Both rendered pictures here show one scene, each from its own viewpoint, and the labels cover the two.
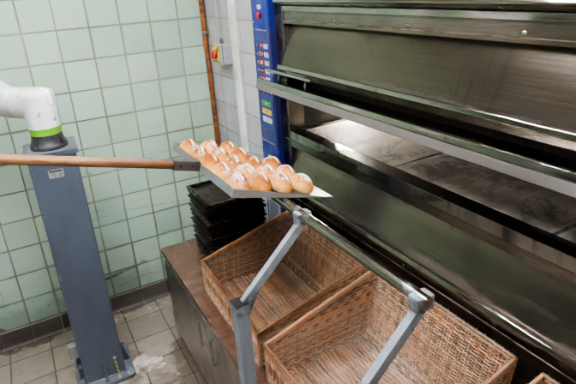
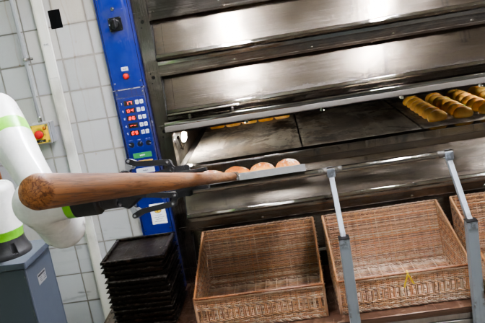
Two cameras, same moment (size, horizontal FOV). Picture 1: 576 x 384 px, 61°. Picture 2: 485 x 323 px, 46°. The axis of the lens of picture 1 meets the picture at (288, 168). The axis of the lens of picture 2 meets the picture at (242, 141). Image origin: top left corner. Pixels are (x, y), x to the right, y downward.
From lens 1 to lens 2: 2.11 m
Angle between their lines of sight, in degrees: 55
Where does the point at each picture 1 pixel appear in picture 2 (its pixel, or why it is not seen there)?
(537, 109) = (411, 65)
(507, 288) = (415, 168)
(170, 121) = not seen: outside the picture
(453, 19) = (348, 35)
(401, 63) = (310, 71)
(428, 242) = (355, 175)
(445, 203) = (364, 143)
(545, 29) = (404, 29)
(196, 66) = not seen: outside the picture
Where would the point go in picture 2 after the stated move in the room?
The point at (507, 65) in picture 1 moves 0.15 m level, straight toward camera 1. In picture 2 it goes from (385, 51) to (411, 50)
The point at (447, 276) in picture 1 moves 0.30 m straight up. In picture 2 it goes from (379, 185) to (372, 124)
